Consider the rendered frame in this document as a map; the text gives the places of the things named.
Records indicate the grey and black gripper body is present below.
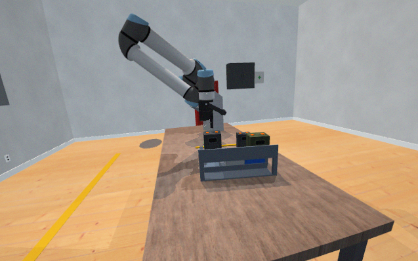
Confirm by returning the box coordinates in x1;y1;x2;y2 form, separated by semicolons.
198;100;213;121

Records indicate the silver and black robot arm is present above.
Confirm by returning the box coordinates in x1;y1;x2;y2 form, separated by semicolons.
118;13;215;108

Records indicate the blue open bin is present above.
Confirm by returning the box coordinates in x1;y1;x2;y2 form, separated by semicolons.
245;159;265;164

